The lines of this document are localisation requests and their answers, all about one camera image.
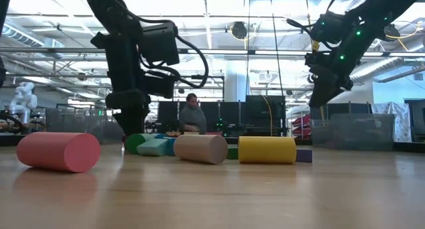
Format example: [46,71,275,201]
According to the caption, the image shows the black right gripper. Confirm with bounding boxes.
[305,18,379,108]

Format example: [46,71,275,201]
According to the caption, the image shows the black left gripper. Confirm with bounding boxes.
[91,31,177,137]

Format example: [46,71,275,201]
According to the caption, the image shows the green cylinder block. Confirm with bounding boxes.
[125,133,157,155]

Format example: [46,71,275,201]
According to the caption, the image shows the cyan small block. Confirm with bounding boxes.
[136,138,169,157]

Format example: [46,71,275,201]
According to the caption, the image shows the blue long block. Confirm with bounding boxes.
[154,133,177,157]

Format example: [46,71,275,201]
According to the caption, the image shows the indigo long block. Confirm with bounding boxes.
[295,148,313,163]

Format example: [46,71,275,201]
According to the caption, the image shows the natural wood cylinder block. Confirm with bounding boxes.
[173,134,229,165]

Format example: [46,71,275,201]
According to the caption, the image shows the yellow cylinder block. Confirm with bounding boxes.
[238,136,298,165]

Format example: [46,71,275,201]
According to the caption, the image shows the red-orange cylinder block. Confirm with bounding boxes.
[16,131,102,173]

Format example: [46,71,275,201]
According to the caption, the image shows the black divider panel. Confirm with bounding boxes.
[157,101,182,133]
[201,102,246,133]

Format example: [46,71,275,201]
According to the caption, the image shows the red stacked bins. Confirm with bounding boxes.
[291,114,313,139]

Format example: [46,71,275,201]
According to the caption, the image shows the grey translucent bin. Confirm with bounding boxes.
[311,114,396,152]
[45,108,126,145]

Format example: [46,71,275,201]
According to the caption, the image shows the person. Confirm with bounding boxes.
[179,92,209,134]

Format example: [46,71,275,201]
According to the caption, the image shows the large black screen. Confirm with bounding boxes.
[245,95,286,137]

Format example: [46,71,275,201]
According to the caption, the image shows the white plastic sheet cover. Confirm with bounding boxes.
[371,102,412,143]

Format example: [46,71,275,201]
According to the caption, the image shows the black round ceiling device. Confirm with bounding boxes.
[231,21,248,40]

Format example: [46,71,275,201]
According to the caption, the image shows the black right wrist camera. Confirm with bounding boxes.
[310,11,353,44]

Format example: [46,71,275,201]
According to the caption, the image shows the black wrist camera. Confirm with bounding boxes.
[141,21,181,66]
[310,11,353,44]

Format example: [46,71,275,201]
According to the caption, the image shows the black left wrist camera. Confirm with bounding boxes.
[141,21,181,66]

